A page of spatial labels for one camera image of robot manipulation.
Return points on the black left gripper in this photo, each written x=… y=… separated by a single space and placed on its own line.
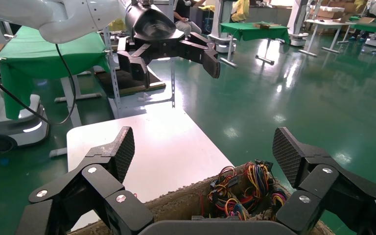
x=152 y=29

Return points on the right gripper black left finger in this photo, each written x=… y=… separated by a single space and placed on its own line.
x=100 y=181

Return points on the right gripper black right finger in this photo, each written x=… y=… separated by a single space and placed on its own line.
x=324 y=185

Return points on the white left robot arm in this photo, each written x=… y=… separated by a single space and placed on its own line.
x=64 y=19

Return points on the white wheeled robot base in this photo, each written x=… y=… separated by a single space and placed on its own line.
x=19 y=126

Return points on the black mat with wooden edge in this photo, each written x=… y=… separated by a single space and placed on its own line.
x=126 y=82

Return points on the grey metal shelf rack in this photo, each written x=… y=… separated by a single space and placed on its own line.
x=114 y=81

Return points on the white robot with round base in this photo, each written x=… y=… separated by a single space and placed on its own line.
x=222 y=26
x=297 y=22

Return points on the yellow clothed person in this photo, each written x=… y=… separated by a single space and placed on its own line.
x=241 y=9

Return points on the green clothed table with boxes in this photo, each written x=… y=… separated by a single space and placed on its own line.
x=259 y=32

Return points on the flat cardboard box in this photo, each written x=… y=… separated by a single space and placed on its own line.
x=265 y=25

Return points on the table with green cloth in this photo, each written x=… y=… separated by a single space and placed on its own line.
x=38 y=58

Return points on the white table with metal legs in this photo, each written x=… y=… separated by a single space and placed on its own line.
x=327 y=24

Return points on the open cardboard box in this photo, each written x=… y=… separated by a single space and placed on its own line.
x=366 y=20

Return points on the stacked cardboard boxes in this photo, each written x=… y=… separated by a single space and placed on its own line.
x=332 y=13

